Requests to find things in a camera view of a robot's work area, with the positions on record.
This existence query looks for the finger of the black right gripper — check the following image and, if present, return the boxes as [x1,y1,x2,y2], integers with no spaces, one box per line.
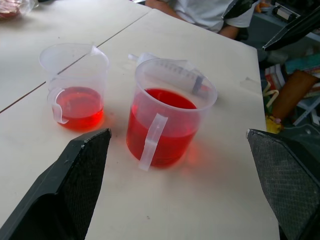
[221,0,261,20]
[262,5,320,52]

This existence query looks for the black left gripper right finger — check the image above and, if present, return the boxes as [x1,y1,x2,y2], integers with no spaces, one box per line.
[245,128,320,240]

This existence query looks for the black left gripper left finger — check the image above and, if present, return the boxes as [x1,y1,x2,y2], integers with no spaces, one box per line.
[0,128,112,240]

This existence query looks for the small plastic beaker red liquid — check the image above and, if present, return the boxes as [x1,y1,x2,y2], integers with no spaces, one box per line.
[38,43,110,133]

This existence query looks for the clear plastic syringe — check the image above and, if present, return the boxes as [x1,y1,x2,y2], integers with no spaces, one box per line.
[127,51,218,97]

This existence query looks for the large plastic beaker red liquid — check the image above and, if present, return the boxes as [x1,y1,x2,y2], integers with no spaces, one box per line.
[126,58,218,172]

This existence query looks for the black box device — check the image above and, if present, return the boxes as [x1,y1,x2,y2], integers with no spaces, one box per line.
[271,0,305,23]

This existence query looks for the person in white shirt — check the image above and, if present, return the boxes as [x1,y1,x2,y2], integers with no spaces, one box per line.
[144,0,256,40]

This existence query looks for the stack of books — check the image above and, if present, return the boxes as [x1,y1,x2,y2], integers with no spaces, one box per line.
[264,63,289,91]

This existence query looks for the yellow toy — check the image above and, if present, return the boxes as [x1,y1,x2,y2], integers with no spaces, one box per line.
[264,114,285,134]

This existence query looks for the clear plastic bag red contents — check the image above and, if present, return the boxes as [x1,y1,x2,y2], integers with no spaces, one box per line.
[0,0,41,21]

